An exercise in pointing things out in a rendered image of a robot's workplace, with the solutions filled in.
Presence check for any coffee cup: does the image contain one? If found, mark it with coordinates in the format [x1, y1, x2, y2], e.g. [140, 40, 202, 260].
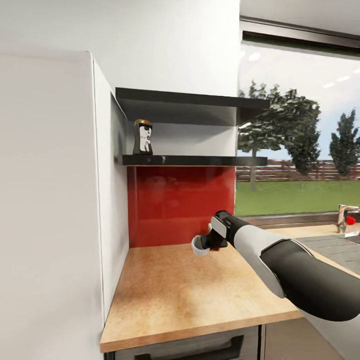
[191, 235, 211, 257]

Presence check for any bottle of coffee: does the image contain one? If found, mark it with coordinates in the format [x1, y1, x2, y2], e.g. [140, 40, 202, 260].
[132, 119, 153, 155]

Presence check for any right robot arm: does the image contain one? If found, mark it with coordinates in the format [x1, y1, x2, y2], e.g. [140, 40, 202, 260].
[200, 210, 360, 360]

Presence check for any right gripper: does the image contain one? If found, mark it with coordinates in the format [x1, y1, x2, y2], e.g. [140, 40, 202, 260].
[200, 231, 228, 249]

